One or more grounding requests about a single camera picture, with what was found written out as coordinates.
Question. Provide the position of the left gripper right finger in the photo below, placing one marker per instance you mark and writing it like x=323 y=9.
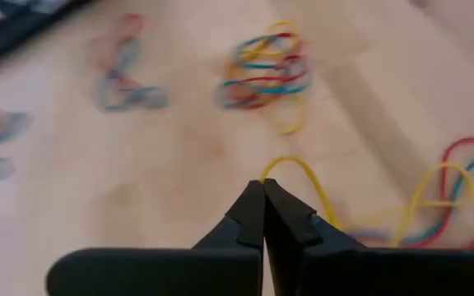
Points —
x=344 y=271

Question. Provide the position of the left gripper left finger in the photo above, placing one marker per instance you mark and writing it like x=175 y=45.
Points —
x=179 y=271

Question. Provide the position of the red rubber band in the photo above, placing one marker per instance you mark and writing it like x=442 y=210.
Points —
x=132 y=22
x=286 y=35
x=444 y=177
x=270 y=78

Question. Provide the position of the yellow rubber band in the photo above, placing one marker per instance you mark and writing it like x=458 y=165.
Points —
x=292 y=130
x=296 y=41
x=314 y=183

